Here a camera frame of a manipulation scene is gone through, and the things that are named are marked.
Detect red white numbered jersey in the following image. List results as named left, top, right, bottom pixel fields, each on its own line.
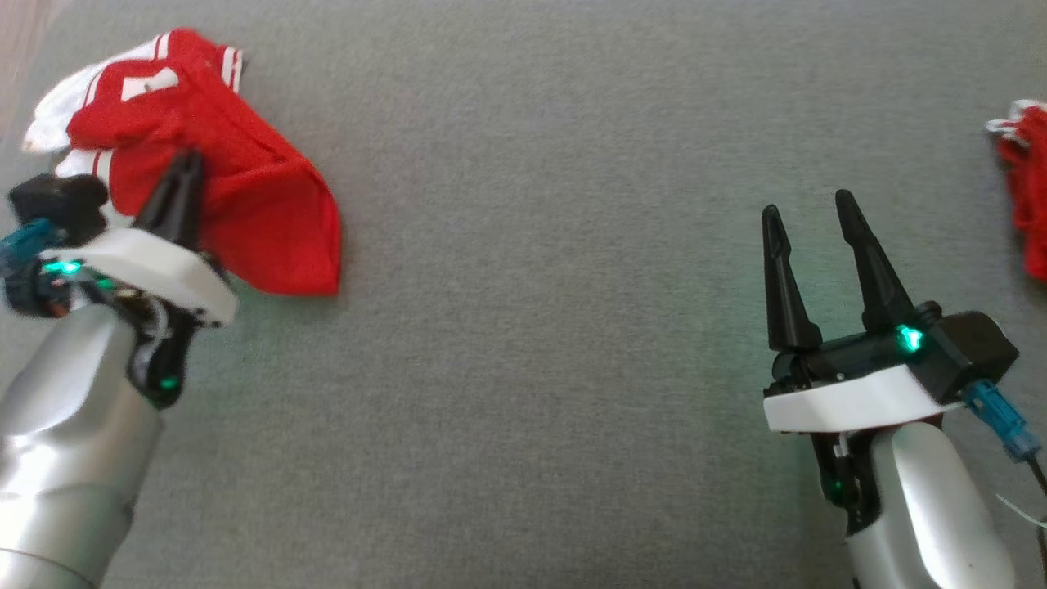
left=22, top=29, right=343, bottom=297

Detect white cable tie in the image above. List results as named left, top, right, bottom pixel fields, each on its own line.
left=996, top=493, right=1047, bottom=526

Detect cable with blue connector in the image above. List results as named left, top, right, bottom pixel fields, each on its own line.
left=0, top=219, right=68, bottom=318
left=964, top=380, right=1047, bottom=500

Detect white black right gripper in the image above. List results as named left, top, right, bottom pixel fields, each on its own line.
left=761, top=190, right=966, bottom=524

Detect right cable with blue connector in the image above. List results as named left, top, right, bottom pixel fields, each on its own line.
left=964, top=380, right=1047, bottom=500

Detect red shorts with white stripe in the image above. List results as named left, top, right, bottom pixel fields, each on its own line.
left=986, top=100, right=1047, bottom=281

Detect left cable with blue connector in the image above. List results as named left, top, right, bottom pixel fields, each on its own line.
left=0, top=219, right=68, bottom=318

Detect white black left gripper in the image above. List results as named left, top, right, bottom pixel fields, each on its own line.
left=64, top=150, right=238, bottom=410

